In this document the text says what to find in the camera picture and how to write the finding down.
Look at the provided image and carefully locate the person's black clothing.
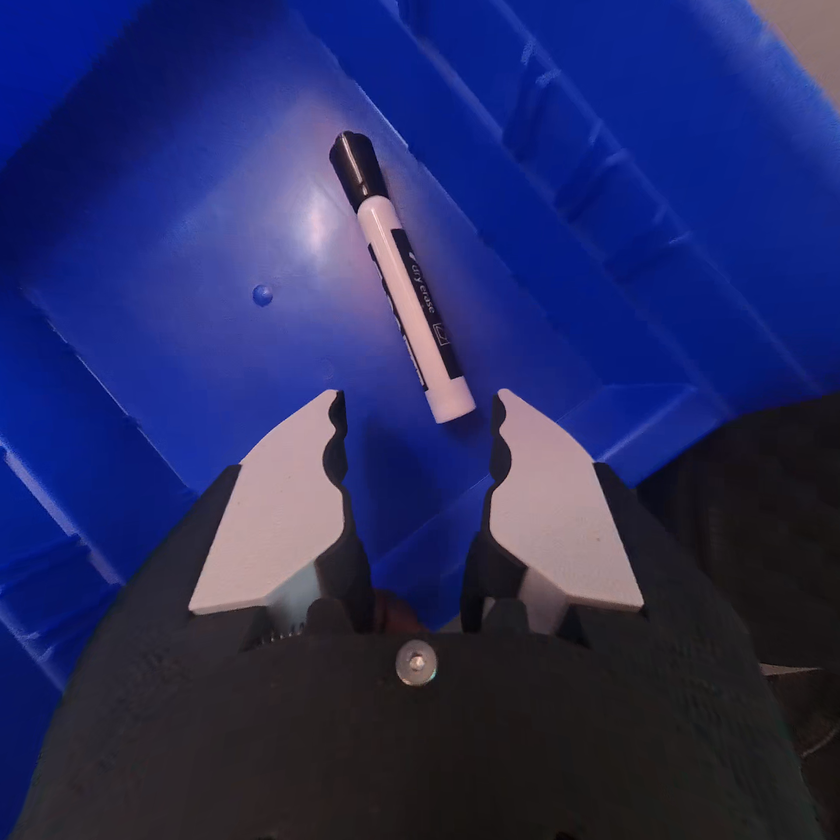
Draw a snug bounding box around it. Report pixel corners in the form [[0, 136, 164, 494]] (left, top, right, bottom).
[[637, 392, 840, 778]]

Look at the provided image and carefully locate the black dry erase marker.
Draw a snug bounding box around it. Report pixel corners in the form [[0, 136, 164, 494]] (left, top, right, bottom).
[[328, 130, 478, 425]]

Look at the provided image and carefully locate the large blue plastic bin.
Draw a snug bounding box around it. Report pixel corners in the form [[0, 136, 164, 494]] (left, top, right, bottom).
[[0, 0, 840, 723]]

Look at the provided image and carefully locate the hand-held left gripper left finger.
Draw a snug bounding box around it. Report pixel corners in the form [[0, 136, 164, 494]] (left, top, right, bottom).
[[188, 388, 378, 634]]

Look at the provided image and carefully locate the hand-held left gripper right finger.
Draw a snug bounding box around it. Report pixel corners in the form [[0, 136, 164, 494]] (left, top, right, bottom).
[[461, 387, 645, 634]]

